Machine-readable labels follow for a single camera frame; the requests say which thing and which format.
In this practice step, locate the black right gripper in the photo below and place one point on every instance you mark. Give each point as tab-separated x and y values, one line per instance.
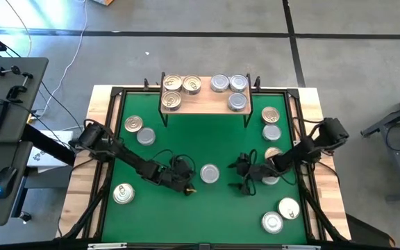
255	172

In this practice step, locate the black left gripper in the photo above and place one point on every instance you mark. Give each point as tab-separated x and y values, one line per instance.
172	173

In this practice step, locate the Bumble Bee tuna can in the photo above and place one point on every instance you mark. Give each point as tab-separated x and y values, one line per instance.
146	136
271	132
271	181
237	101
219	83
209	173
272	222
238	83

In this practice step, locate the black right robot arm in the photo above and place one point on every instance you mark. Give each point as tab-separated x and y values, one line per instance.
300	151

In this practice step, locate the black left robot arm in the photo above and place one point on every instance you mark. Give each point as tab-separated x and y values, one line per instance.
127	158

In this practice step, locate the green table mat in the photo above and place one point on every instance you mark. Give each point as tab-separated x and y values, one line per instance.
179	217

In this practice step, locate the white printed box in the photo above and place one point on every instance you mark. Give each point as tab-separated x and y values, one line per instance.
47	158

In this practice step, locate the black desk support beam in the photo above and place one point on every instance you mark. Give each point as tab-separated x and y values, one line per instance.
47	146

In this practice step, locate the black desk caster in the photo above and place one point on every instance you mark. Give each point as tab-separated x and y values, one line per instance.
25	217

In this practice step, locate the dark grey side desk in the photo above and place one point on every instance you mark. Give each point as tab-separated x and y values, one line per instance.
23	114

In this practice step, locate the black computer mouse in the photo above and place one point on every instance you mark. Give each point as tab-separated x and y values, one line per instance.
5	180

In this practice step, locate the orange object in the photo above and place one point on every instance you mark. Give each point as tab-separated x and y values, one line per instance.
105	1

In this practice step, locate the small wooden shelf black frame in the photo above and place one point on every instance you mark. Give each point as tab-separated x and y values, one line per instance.
205	100

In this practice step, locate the silver edge bracket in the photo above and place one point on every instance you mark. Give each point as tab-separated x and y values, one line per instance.
300	247
106	246

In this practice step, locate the black metal table frame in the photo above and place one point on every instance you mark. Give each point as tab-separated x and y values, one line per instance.
116	91

